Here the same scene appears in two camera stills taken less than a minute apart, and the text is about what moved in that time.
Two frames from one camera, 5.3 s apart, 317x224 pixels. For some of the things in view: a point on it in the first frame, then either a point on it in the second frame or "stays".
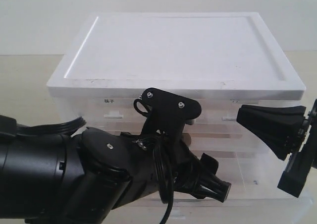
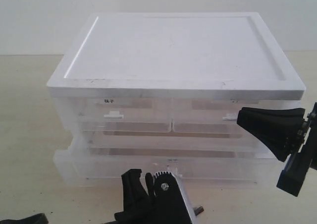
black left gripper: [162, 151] → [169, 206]
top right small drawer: [218, 117] stays
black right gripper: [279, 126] stays
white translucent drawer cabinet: [225, 61] stays
